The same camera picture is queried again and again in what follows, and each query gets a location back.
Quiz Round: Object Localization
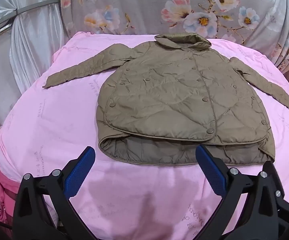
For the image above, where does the white sheer curtain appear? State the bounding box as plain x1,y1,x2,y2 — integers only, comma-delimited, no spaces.
0,0,71,137

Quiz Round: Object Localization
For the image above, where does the grey floral curtain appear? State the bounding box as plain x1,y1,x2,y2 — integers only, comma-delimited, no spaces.
60,0,289,73

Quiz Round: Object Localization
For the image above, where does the grey curtain rail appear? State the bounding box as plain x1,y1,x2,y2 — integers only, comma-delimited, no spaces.
0,0,60,43

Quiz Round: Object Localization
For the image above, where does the olive quilted jacket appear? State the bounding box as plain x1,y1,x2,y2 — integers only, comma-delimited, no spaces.
43,34,289,166

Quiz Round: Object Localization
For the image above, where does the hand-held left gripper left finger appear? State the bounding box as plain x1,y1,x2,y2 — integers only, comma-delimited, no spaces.
13,146,96,240

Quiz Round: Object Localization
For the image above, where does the pink bed sheet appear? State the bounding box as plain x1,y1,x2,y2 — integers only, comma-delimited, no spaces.
0,31,289,240

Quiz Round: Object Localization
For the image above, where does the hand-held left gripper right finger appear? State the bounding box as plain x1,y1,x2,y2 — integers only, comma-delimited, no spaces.
196,144,289,240

